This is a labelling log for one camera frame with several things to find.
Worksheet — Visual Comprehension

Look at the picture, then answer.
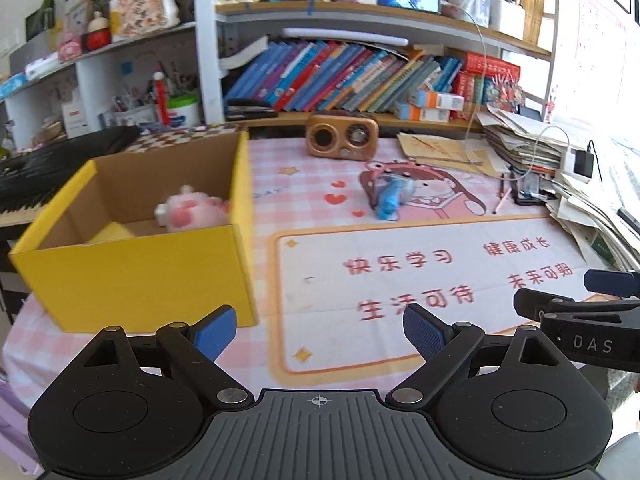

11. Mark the pink plush pig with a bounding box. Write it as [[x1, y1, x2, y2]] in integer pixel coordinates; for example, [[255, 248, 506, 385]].
[[154, 185, 230, 233]]

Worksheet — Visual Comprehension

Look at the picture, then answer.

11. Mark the yellow tape roll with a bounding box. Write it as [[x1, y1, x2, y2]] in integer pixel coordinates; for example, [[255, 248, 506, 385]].
[[88, 222, 134, 245]]

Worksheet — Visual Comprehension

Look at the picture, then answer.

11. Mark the black power adapter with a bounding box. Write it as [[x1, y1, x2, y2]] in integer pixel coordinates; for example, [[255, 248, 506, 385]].
[[573, 141, 596, 181]]

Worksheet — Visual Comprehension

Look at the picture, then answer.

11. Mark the yellow cardboard box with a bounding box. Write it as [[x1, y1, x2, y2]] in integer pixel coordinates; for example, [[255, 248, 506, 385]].
[[10, 131, 258, 334]]

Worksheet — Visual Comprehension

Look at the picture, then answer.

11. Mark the pink checkered tablecloth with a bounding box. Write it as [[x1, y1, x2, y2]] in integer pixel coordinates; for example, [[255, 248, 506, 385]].
[[0, 136, 622, 406]]

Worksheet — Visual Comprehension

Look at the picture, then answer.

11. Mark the stack of papers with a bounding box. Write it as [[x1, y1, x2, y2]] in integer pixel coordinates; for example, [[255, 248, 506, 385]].
[[475, 107, 639, 271]]

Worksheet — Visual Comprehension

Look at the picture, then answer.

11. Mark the blue toy figure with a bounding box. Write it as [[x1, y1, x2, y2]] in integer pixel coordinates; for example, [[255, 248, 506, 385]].
[[373, 176, 416, 221]]

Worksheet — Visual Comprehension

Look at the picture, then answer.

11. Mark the checkered chess board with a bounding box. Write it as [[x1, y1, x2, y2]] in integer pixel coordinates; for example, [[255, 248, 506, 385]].
[[124, 125, 241, 154]]

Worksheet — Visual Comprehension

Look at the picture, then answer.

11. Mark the orange white medicine box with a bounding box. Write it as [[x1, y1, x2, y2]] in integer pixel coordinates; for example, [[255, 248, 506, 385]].
[[408, 89, 464, 112]]

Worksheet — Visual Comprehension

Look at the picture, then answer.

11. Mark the brown retro radio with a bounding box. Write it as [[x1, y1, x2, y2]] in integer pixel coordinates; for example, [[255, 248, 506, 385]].
[[305, 112, 380, 162]]

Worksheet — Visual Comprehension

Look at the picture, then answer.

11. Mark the black electronic keyboard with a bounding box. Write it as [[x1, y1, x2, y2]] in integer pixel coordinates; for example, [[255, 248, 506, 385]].
[[0, 126, 140, 229]]

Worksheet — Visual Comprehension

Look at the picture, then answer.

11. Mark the white green-lid jar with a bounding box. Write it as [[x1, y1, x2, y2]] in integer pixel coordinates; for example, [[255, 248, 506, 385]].
[[167, 93, 201, 129]]

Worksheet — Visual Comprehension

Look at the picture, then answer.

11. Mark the white bookshelf unit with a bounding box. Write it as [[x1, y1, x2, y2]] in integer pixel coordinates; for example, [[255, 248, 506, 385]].
[[1, 0, 555, 145]]

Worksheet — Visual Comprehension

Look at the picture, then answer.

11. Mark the red round pot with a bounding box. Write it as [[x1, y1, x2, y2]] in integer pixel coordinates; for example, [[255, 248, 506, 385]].
[[86, 11, 111, 51]]

